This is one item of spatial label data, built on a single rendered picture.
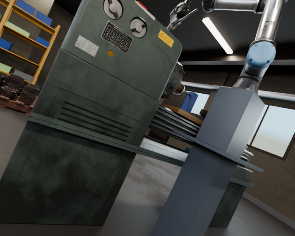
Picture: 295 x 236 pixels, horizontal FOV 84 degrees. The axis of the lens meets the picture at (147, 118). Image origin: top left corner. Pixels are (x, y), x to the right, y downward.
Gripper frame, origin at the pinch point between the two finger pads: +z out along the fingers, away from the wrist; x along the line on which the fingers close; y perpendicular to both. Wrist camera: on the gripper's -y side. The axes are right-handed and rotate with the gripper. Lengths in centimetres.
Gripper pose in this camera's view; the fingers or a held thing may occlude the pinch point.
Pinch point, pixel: (171, 27)
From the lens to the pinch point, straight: 127.9
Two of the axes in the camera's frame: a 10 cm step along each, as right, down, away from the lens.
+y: 4.8, 2.3, -8.5
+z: -4.2, 9.1, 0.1
